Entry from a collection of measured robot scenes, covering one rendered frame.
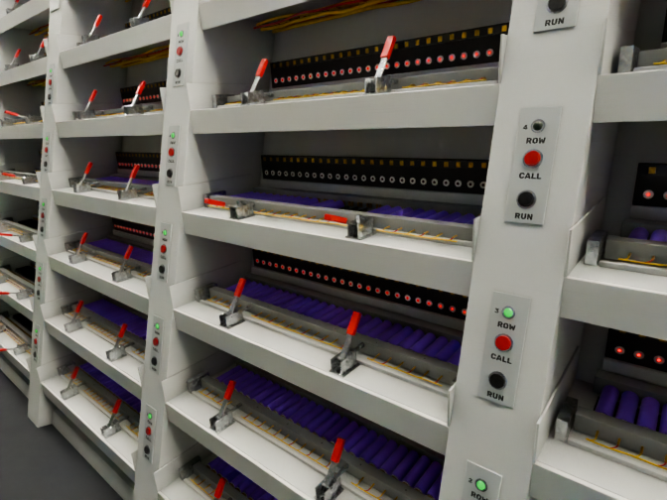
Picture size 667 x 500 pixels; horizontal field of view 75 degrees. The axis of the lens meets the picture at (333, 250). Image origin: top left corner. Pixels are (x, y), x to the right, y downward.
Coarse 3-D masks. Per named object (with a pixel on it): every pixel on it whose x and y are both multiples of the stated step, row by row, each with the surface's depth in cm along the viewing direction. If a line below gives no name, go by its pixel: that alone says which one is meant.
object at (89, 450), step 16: (64, 416) 137; (64, 432) 134; (80, 432) 129; (80, 448) 127; (96, 448) 122; (96, 464) 120; (112, 464) 116; (112, 480) 114; (128, 480) 110; (128, 496) 109
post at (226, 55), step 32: (192, 0) 85; (192, 32) 85; (224, 32) 89; (256, 32) 95; (192, 64) 85; (224, 64) 90; (256, 64) 96; (192, 128) 86; (192, 160) 88; (224, 160) 94; (256, 160) 100; (160, 192) 92; (160, 224) 92; (192, 256) 91; (224, 256) 97; (160, 288) 92; (192, 352) 94; (160, 384) 92; (160, 416) 92; (160, 448) 92
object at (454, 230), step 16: (256, 208) 81; (272, 208) 78; (288, 208) 75; (304, 208) 73; (320, 208) 71; (336, 208) 71; (336, 224) 67; (384, 224) 63; (400, 224) 62; (416, 224) 60; (432, 224) 58; (448, 224) 57; (464, 224) 57; (448, 240) 56
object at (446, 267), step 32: (192, 192) 88; (224, 192) 92; (352, 192) 83; (384, 192) 78; (416, 192) 74; (448, 192) 70; (192, 224) 86; (224, 224) 79; (256, 224) 73; (288, 224) 72; (320, 256) 66; (352, 256) 61; (384, 256) 58; (416, 256) 55; (448, 256) 52; (448, 288) 53
